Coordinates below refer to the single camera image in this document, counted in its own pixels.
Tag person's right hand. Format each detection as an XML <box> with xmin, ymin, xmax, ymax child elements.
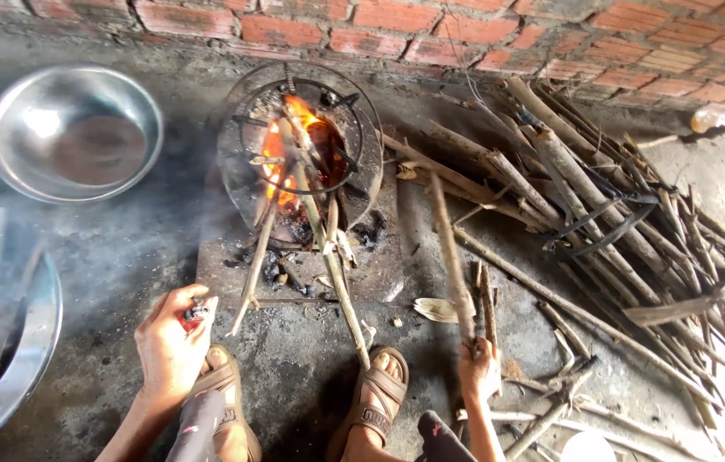
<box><xmin>458</xmin><ymin>338</ymin><xmax>503</xmax><ymax>403</ymax></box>

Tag person's left hand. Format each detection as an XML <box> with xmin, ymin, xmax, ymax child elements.
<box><xmin>134</xmin><ymin>284</ymin><xmax>219</xmax><ymax>402</ymax></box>

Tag short brown firewood stick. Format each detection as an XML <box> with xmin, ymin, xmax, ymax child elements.
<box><xmin>476</xmin><ymin>262</ymin><xmax>499</xmax><ymax>352</ymax></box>

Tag long brown firewood stick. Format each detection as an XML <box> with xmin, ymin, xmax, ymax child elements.
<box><xmin>428</xmin><ymin>172</ymin><xmax>476</xmax><ymax>350</ymax></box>

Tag red lighter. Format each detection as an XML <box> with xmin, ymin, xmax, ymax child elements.
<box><xmin>181</xmin><ymin>304</ymin><xmax>212</xmax><ymax>333</ymax></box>

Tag dry pale leaf husk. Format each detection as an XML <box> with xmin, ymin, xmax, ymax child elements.
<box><xmin>413</xmin><ymin>297</ymin><xmax>467</xmax><ymax>324</ymax></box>

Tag scattered thin twigs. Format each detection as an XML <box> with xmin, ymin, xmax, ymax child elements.
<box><xmin>455</xmin><ymin>300</ymin><xmax>725</xmax><ymax>462</ymax></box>

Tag person's right trouser leg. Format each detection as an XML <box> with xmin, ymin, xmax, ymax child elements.
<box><xmin>415</xmin><ymin>411</ymin><xmax>477</xmax><ymax>462</ymax></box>

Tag person's trouser leg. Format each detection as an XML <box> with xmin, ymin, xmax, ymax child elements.
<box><xmin>415</xmin><ymin>411</ymin><xmax>477</xmax><ymax>462</ymax></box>
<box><xmin>166</xmin><ymin>389</ymin><xmax>226</xmax><ymax>462</ymax></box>

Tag brown right sandal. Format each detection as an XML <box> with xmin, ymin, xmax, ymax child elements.
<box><xmin>326</xmin><ymin>346</ymin><xmax>410</xmax><ymax>462</ymax></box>

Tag brown sandal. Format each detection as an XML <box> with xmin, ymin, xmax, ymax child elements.
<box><xmin>326</xmin><ymin>346</ymin><xmax>410</xmax><ymax>462</ymax></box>
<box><xmin>188</xmin><ymin>345</ymin><xmax>263</xmax><ymax>462</ymax></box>

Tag flat metal stove plate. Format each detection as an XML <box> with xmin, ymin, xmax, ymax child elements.
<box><xmin>195</xmin><ymin>166</ymin><xmax>416</xmax><ymax>310</ymax></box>

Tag white round object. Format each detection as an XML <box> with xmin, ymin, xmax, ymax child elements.
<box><xmin>560</xmin><ymin>430</ymin><xmax>617</xmax><ymax>462</ymax></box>

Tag long burning stick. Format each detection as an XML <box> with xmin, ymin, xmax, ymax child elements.
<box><xmin>290</xmin><ymin>160</ymin><xmax>371</xmax><ymax>371</ymax></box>

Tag short split burning stick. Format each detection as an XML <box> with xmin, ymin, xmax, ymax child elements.
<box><xmin>323</xmin><ymin>191</ymin><xmax>358</xmax><ymax>270</ymax></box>

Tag bundle of firewood sticks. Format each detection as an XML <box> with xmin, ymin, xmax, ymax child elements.
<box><xmin>380</xmin><ymin>76</ymin><xmax>725</xmax><ymax>412</ymax></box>

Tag scattered black charcoal bits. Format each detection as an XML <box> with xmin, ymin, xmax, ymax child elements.
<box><xmin>224</xmin><ymin>246</ymin><xmax>315</xmax><ymax>299</ymax></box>

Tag thin burning stick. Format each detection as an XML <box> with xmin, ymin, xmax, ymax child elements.
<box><xmin>226</xmin><ymin>204</ymin><xmax>278</xmax><ymax>338</ymax></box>

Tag brown left sandal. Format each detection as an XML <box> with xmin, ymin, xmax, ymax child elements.
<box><xmin>188</xmin><ymin>345</ymin><xmax>263</xmax><ymax>462</ymax></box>

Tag person's left trouser leg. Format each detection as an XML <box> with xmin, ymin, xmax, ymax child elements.
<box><xmin>166</xmin><ymin>389</ymin><xmax>226</xmax><ymax>462</ymax></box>

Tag round metal wood stove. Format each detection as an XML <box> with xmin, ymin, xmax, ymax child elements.
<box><xmin>217</xmin><ymin>60</ymin><xmax>384</xmax><ymax>249</ymax></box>

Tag clear plastic bottle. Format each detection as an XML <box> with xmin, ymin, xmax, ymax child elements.
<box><xmin>689</xmin><ymin>103</ymin><xmax>725</xmax><ymax>135</ymax></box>

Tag large steel basin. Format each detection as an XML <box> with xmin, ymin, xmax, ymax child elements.
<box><xmin>0</xmin><ymin>252</ymin><xmax>63</xmax><ymax>462</ymax></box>

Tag round steel bowl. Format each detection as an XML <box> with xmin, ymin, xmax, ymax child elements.
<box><xmin>0</xmin><ymin>63</ymin><xmax>165</xmax><ymax>205</ymax></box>

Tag black rubber strap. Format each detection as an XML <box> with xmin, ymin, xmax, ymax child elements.
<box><xmin>542</xmin><ymin>163</ymin><xmax>678</xmax><ymax>261</ymax></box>

